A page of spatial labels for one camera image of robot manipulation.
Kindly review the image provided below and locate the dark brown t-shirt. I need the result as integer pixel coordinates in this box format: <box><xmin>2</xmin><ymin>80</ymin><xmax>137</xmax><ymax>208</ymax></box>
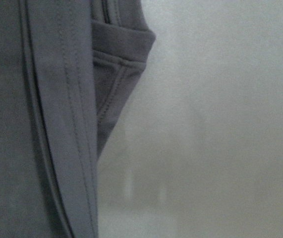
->
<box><xmin>0</xmin><ymin>0</ymin><xmax>155</xmax><ymax>238</ymax></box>

